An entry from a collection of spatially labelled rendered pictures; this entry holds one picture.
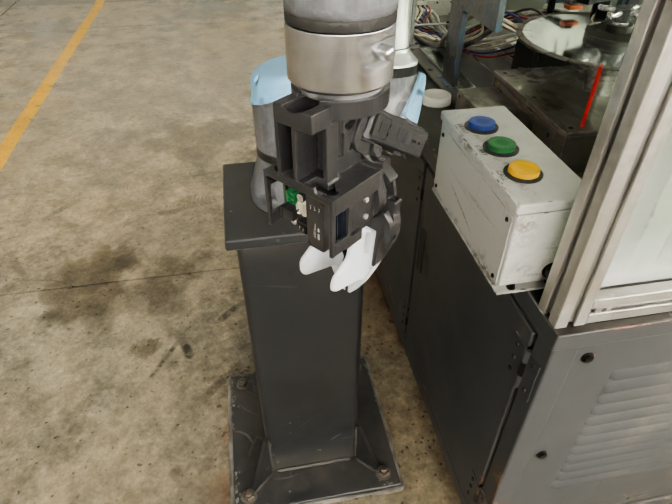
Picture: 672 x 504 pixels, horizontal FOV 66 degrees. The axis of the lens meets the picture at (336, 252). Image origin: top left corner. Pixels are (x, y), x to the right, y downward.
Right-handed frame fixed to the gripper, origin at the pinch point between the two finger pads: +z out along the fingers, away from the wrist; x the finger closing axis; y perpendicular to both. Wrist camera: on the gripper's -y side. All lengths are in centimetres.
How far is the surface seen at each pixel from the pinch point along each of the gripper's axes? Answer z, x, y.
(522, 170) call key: 0.3, 3.7, -30.3
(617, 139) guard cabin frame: -10.0, 14.1, -24.1
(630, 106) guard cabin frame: -13.5, 14.2, -24.0
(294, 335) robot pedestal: 42, -26, -16
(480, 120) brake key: 0.3, -7.7, -40.1
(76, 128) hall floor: 91, -251, -76
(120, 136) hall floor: 91, -224, -86
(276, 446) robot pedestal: 79, -30, -11
